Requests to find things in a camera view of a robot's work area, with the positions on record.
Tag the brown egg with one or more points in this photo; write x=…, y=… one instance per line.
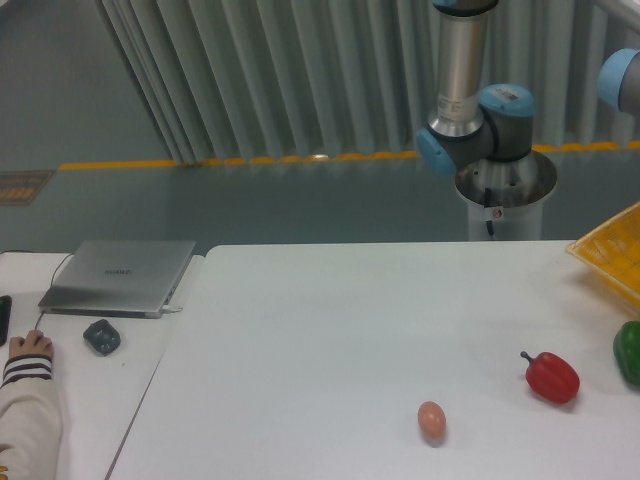
x=431, y=420

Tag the grey pleated curtain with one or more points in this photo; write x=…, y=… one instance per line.
x=254, y=79

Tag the yellow floor warning sign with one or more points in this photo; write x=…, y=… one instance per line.
x=20, y=188

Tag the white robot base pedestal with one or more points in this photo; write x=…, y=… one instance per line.
x=505, y=201

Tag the green bell pepper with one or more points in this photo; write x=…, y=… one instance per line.
x=626, y=352

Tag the dark grey small device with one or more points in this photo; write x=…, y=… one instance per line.
x=102, y=337

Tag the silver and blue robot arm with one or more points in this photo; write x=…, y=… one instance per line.
x=462, y=75

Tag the cream striped-cuff sleeve forearm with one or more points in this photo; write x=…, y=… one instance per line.
x=31, y=419

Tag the black phone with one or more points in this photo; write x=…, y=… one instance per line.
x=5, y=315

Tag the red bell pepper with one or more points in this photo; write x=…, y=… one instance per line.
x=551, y=377

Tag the person's hand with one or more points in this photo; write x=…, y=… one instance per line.
x=35, y=343

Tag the yellow plastic basket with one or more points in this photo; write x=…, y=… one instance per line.
x=611, y=251

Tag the silver closed laptop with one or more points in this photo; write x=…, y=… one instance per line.
x=119, y=278

